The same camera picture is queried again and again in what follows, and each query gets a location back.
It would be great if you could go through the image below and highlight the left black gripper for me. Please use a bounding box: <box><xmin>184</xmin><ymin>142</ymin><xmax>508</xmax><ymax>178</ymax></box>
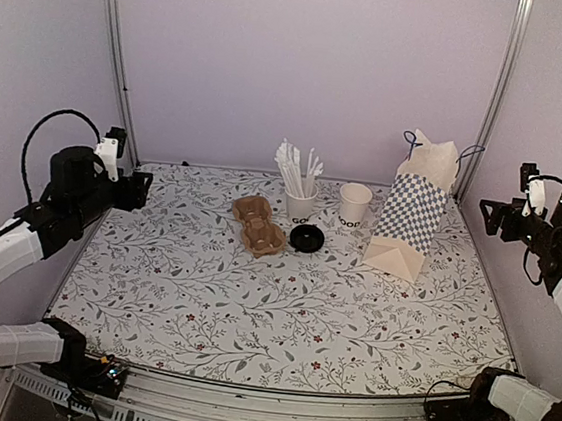
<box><xmin>69</xmin><ymin>163</ymin><xmax>153</xmax><ymax>234</ymax></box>

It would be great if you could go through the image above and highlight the checkered paper takeout bag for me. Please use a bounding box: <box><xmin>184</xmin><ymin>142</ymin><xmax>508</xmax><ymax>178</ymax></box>
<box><xmin>362</xmin><ymin>129</ymin><xmax>486</xmax><ymax>283</ymax></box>

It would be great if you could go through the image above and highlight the brown cardboard cup carrier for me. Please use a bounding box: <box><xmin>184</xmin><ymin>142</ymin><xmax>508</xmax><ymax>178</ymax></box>
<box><xmin>232</xmin><ymin>195</ymin><xmax>286</xmax><ymax>258</ymax></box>

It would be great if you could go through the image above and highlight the white paper coffee cup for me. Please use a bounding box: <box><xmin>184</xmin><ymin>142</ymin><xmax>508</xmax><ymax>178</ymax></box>
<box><xmin>338</xmin><ymin>182</ymin><xmax>373</xmax><ymax>228</ymax></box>

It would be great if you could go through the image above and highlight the black plastic cup lid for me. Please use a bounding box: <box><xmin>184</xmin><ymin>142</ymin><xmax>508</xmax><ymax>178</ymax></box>
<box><xmin>289</xmin><ymin>224</ymin><xmax>325</xmax><ymax>254</ymax></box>

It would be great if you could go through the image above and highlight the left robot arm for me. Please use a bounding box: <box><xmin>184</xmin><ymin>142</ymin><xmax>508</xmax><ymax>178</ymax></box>
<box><xmin>0</xmin><ymin>146</ymin><xmax>153</xmax><ymax>387</ymax></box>

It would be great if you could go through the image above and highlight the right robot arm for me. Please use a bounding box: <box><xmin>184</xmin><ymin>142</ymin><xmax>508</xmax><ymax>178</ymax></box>
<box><xmin>457</xmin><ymin>193</ymin><xmax>562</xmax><ymax>421</ymax></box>

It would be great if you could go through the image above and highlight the floral patterned table mat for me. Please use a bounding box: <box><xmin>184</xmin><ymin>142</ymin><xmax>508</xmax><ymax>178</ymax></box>
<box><xmin>50</xmin><ymin>164</ymin><xmax>515</xmax><ymax>396</ymax></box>

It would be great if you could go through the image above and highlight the bundle of white wrapped straws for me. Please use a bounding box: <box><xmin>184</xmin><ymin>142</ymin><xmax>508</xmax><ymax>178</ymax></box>
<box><xmin>274</xmin><ymin>139</ymin><xmax>324</xmax><ymax>199</ymax></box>

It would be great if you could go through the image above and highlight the white cup holding straws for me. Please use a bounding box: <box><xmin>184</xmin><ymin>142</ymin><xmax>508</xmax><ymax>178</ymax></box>
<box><xmin>285</xmin><ymin>186</ymin><xmax>318</xmax><ymax>225</ymax></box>

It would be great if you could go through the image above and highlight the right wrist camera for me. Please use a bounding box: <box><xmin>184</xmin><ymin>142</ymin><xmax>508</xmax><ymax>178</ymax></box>
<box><xmin>519</xmin><ymin>162</ymin><xmax>546</xmax><ymax>218</ymax></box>

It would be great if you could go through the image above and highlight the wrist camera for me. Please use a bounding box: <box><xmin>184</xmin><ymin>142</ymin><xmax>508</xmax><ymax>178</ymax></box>
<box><xmin>519</xmin><ymin>162</ymin><xmax>546</xmax><ymax>218</ymax></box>
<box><xmin>94</xmin><ymin>127</ymin><xmax>127</xmax><ymax>182</ymax></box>

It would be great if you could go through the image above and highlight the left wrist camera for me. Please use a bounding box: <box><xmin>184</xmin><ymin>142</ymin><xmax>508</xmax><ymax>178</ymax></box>
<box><xmin>94</xmin><ymin>127</ymin><xmax>127</xmax><ymax>182</ymax></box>

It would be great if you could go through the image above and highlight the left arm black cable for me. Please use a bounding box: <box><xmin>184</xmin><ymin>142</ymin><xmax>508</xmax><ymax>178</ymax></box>
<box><xmin>15</xmin><ymin>104</ymin><xmax>105</xmax><ymax>212</ymax></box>

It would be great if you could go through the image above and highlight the right aluminium frame post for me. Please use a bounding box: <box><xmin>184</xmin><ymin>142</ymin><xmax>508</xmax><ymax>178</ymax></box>
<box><xmin>454</xmin><ymin>0</ymin><xmax>534</xmax><ymax>203</ymax></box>

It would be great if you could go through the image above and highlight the aluminium frame post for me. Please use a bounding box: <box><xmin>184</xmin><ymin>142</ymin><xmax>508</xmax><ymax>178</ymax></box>
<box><xmin>103</xmin><ymin>0</ymin><xmax>140</xmax><ymax>168</ymax></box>
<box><xmin>454</xmin><ymin>0</ymin><xmax>534</xmax><ymax>203</ymax></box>

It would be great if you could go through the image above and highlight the left aluminium frame post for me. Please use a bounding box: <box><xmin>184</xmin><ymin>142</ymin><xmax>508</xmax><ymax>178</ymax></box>
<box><xmin>103</xmin><ymin>0</ymin><xmax>140</xmax><ymax>168</ymax></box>

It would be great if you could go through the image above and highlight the front aluminium rail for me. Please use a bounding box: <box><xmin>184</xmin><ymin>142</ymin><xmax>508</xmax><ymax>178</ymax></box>
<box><xmin>0</xmin><ymin>331</ymin><xmax>562</xmax><ymax>421</ymax></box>

